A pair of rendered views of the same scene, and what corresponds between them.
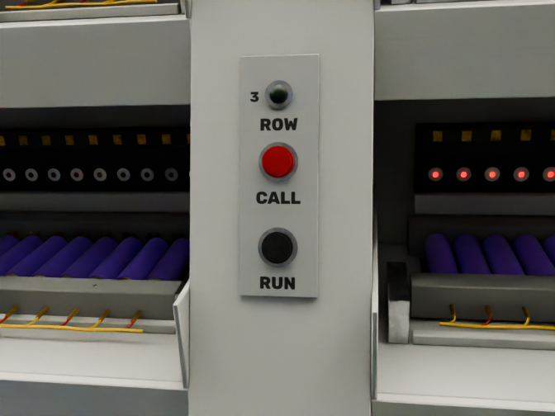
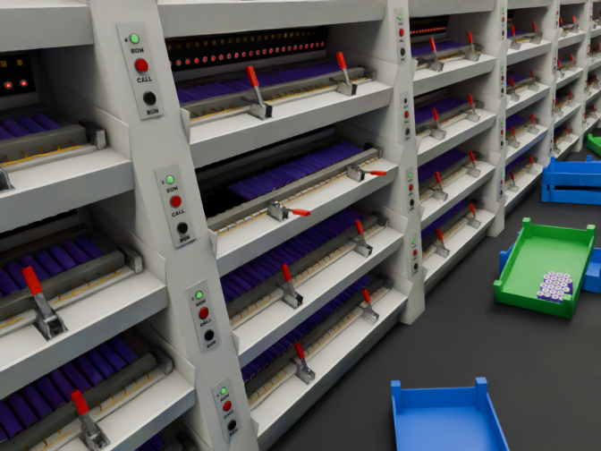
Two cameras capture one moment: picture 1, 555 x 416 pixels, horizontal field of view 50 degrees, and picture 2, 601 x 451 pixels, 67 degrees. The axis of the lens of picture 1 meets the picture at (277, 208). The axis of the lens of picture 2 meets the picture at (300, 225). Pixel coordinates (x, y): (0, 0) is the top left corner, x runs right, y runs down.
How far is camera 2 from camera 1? 1.15 m
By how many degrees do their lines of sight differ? 57
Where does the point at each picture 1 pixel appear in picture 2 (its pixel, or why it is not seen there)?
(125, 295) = (371, 153)
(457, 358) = not seen: hidden behind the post
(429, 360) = not seen: hidden behind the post
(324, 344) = (411, 148)
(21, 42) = (370, 96)
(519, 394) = (425, 148)
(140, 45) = (385, 93)
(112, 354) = (379, 165)
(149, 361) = (385, 164)
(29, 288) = (356, 159)
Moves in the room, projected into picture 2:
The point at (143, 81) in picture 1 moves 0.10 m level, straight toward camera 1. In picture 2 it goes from (384, 101) to (427, 97)
